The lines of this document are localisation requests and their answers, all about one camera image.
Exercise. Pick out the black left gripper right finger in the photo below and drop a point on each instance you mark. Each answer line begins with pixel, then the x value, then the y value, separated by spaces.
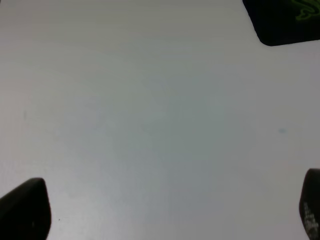
pixel 309 204

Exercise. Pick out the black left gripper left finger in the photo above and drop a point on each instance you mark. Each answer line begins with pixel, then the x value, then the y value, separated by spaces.
pixel 25 212

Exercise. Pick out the black green Razer mouse pad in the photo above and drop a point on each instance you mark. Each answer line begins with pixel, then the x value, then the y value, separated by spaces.
pixel 284 22

